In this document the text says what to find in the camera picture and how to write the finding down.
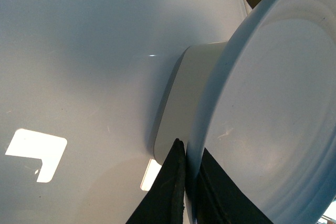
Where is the grey round plate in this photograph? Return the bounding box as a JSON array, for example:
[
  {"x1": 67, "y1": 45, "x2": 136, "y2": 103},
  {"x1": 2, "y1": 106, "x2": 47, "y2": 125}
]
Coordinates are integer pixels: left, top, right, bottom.
[{"x1": 186, "y1": 0, "x2": 335, "y2": 223}]

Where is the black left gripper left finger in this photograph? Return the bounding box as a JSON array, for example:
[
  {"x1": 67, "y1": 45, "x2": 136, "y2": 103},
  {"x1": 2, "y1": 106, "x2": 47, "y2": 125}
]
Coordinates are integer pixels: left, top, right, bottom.
[{"x1": 127, "y1": 139, "x2": 186, "y2": 223}]

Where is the white chrome toaster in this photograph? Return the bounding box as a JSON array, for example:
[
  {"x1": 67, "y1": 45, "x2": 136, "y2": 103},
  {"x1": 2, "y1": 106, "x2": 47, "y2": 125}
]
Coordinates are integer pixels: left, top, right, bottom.
[{"x1": 150, "y1": 41, "x2": 227, "y2": 165}]

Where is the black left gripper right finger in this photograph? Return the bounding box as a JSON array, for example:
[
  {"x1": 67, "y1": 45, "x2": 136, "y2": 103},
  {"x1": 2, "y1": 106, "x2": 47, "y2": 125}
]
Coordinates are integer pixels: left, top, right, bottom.
[{"x1": 196, "y1": 149, "x2": 272, "y2": 224}]

